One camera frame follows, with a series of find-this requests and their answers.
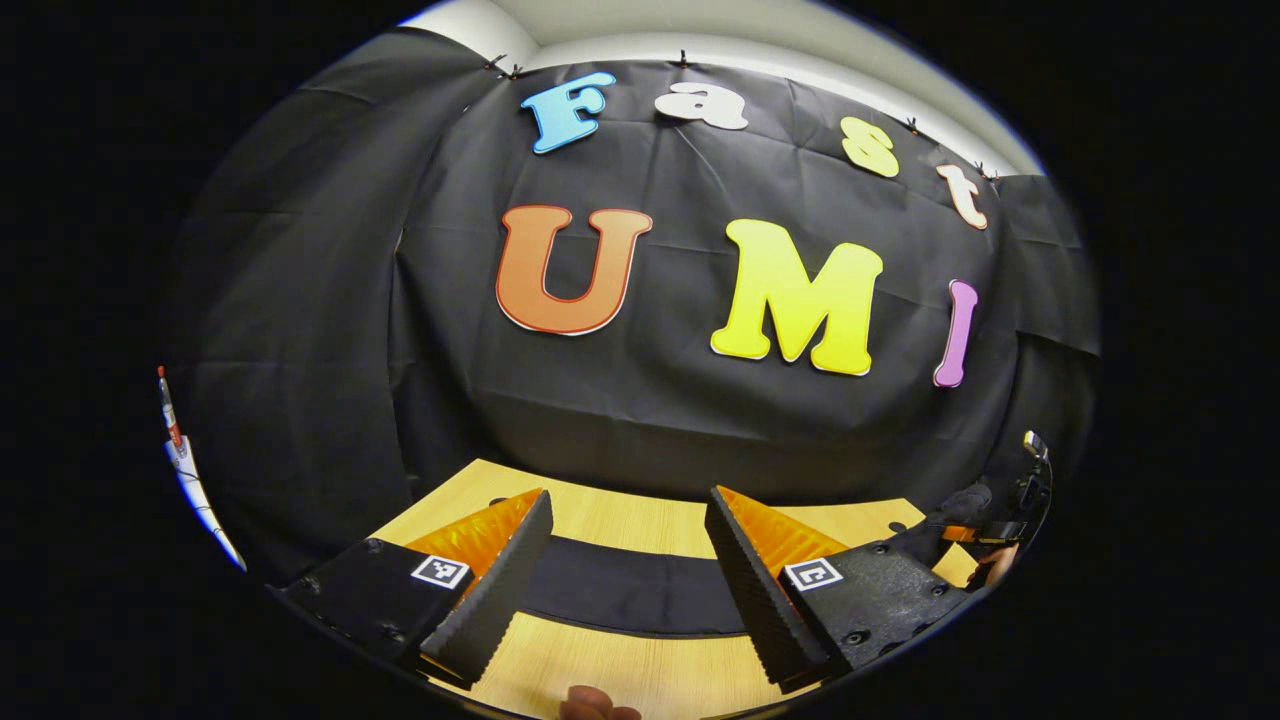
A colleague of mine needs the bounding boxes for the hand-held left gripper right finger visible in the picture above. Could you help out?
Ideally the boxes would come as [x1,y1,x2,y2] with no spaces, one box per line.
[705,485,973,696]

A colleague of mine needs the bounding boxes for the white pedestal table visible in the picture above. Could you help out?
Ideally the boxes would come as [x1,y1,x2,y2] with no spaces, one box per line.
[163,436,248,573]

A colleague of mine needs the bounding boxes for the black backdrop cloth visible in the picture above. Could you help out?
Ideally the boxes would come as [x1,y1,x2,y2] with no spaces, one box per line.
[160,25,1103,591]

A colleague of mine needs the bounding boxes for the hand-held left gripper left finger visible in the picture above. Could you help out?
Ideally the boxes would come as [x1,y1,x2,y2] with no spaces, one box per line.
[268,488,554,691]

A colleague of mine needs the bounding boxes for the black jeans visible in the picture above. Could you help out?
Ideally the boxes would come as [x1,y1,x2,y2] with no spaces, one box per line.
[518,533,756,638]

